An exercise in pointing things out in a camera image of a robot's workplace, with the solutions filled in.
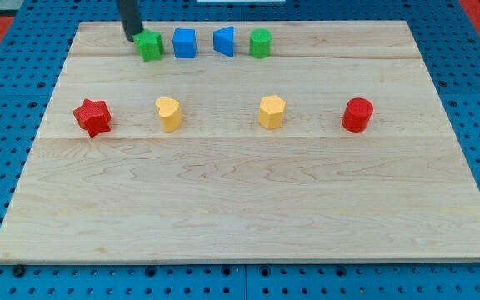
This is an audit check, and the green star block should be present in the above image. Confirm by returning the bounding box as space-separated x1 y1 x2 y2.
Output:
133 29 164 63

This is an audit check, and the light wooden board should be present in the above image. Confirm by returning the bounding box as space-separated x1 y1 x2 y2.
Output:
0 21 480 265

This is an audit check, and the yellow hexagon block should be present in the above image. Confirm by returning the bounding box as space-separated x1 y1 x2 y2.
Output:
258 95 286 129

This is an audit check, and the yellow heart block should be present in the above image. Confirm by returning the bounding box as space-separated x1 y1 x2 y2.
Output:
155 97 183 133

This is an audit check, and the blue triangle block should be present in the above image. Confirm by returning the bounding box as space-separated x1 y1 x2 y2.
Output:
212 26 235 58

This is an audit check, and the green cylinder block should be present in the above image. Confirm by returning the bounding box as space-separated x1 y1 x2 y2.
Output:
249 27 273 59

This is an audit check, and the red cylinder block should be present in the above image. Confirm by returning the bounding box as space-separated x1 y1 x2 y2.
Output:
342 97 374 133

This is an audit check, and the blue cube block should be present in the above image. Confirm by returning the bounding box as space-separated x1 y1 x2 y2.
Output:
172 28 197 58

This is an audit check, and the red star block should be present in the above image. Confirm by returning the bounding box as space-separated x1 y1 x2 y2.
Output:
72 98 112 138

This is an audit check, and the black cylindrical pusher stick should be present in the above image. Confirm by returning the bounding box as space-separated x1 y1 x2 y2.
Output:
116 0 143 42

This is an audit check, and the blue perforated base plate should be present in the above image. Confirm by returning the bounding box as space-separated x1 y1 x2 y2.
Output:
0 0 480 299

